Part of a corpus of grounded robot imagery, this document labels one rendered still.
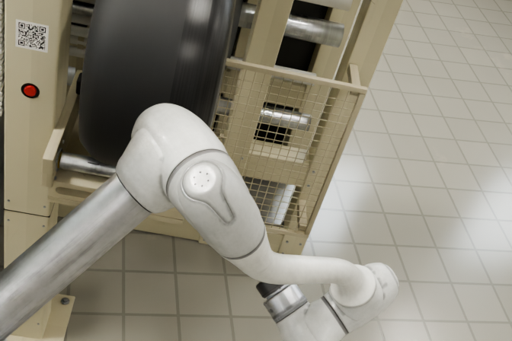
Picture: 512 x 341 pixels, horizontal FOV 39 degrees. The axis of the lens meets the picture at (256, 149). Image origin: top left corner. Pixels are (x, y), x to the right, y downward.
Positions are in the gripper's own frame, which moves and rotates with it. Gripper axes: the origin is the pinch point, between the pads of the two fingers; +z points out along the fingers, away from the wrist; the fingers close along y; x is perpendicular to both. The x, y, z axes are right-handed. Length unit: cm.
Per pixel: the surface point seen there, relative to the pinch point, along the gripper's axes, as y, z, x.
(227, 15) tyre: -25.8, 35.0, 18.4
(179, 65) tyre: -25.6, 30.2, 2.8
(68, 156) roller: 15.0, 37.2, -22.2
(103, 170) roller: 15.3, 29.6, -16.6
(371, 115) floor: 183, 29, 147
